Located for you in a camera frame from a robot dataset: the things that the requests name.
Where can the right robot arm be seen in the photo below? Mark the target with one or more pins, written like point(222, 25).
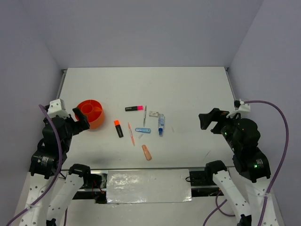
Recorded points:
point(242, 135)

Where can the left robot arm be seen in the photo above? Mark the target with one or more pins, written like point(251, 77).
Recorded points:
point(43, 208)

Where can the orange round pen holder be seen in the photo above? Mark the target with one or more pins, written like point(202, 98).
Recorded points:
point(94, 112)

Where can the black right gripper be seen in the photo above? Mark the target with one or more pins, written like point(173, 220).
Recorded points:
point(215, 114)

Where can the salmon pink eraser stick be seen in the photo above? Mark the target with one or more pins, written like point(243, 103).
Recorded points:
point(146, 153)

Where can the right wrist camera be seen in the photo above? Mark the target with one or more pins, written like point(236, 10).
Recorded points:
point(240, 108)

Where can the light blue correction tape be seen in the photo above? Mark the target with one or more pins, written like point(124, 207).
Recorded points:
point(143, 130)

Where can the orange clear pen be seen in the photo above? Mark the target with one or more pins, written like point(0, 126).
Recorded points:
point(131, 134)

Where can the small white eraser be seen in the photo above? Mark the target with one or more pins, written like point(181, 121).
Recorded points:
point(153, 114)

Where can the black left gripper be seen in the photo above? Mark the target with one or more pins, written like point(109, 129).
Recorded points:
point(83, 121)

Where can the silver foil covered plate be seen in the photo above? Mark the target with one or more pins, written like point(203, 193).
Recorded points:
point(148, 186)

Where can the pink highlighter black body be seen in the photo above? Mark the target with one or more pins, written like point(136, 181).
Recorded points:
point(134, 108)

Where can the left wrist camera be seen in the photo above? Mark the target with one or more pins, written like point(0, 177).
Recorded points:
point(57, 108)

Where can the blue glue bottle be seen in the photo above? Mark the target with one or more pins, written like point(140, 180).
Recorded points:
point(161, 122)

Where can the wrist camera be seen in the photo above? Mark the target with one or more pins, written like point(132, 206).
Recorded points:
point(240, 108)
point(57, 108)

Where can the green clear pen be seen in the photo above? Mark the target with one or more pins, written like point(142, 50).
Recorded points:
point(145, 114)

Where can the orange highlighter black body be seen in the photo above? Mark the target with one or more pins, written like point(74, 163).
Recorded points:
point(118, 128)

